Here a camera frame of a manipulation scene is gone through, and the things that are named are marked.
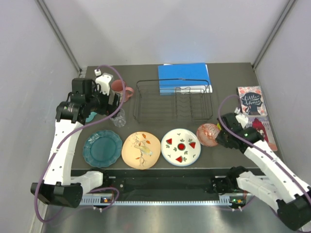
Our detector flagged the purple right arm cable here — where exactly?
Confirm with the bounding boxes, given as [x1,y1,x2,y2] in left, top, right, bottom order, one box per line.
[217,94,311,233]

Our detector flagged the blue folder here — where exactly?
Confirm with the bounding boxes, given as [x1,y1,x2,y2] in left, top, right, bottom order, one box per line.
[158,63,213,96]

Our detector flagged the red illustrated book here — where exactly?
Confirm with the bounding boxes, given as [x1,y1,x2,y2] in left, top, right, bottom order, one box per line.
[249,116,278,151]

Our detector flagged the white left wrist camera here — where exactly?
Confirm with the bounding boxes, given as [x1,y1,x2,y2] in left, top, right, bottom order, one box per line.
[94,69,113,95]

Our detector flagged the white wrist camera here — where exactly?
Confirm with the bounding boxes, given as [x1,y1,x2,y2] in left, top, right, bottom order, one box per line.
[234,107,249,128]
[94,69,113,95]

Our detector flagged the red patterned small bowl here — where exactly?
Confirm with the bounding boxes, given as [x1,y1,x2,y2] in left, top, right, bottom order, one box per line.
[196,123,220,147]

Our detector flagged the teal cat ear headphones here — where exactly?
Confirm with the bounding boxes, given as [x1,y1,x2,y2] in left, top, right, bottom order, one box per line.
[86,112,96,123]

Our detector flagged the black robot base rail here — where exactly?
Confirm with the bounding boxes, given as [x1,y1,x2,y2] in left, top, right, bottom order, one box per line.
[70,168,268,202]

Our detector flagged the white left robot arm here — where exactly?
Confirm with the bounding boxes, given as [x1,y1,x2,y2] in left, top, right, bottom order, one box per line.
[31,74,120,208]

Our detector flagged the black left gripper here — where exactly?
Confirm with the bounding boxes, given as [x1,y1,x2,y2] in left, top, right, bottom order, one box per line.
[86,84,120,118]

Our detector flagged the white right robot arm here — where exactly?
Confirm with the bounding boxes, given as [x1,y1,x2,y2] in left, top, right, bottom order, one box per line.
[216,112,311,233]

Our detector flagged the teal scalloped plate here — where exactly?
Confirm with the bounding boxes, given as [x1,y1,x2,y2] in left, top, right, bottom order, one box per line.
[83,130,122,168]

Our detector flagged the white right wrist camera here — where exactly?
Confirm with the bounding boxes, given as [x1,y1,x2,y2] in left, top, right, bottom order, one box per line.
[234,107,249,128]

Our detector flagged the white watermelon plate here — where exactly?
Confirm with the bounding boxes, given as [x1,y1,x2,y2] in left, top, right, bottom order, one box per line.
[161,129,201,167]

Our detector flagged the pink ghost mug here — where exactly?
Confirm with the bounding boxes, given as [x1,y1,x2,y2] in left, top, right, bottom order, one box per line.
[111,80,134,102]

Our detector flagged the peach bird plate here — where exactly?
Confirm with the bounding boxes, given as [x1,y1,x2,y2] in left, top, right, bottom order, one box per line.
[121,132,161,170]

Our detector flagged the clear plastic cup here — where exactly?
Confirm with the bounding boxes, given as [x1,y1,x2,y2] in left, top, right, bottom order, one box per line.
[110,108,126,128]

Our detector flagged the Little Women book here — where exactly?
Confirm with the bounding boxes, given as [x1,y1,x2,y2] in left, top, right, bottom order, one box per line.
[237,85,268,117]

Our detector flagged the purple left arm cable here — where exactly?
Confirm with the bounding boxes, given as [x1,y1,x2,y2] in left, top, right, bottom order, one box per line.
[34,65,126,223]

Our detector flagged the black wire dish rack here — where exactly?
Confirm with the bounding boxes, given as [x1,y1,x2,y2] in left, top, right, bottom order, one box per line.
[134,79,213,123]

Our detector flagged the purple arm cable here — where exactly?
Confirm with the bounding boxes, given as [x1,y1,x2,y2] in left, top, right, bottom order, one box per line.
[34,65,126,223]
[217,94,311,233]

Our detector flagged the white slotted cable duct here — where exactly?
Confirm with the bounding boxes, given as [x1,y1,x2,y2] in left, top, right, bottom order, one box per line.
[81,194,246,206]

